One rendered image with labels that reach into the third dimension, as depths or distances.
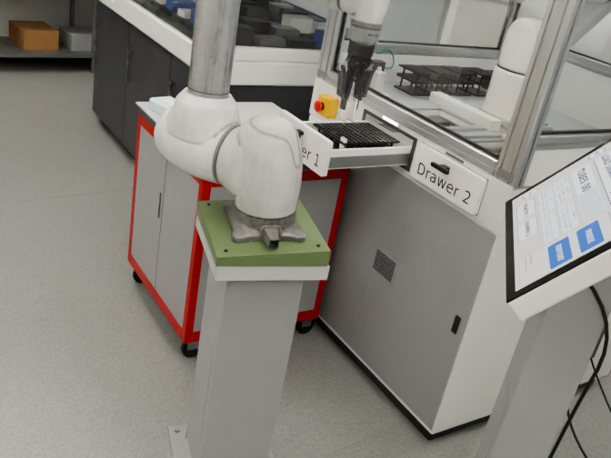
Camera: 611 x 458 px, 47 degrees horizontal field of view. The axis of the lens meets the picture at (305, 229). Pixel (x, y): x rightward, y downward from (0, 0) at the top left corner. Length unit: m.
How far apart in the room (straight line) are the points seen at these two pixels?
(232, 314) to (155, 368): 0.82
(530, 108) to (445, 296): 0.64
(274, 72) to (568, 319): 1.82
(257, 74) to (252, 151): 1.37
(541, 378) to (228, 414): 0.83
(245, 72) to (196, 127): 1.26
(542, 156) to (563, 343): 0.62
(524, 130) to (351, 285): 0.95
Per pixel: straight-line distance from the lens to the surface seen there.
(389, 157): 2.20
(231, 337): 1.78
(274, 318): 1.78
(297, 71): 3.04
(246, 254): 1.61
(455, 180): 2.08
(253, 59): 2.92
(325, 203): 2.45
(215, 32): 1.65
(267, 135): 1.58
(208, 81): 1.67
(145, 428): 2.29
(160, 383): 2.45
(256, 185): 1.61
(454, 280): 2.15
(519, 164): 1.95
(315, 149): 2.08
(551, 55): 1.90
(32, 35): 5.68
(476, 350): 2.26
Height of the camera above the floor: 1.56
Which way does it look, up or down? 26 degrees down
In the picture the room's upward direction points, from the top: 11 degrees clockwise
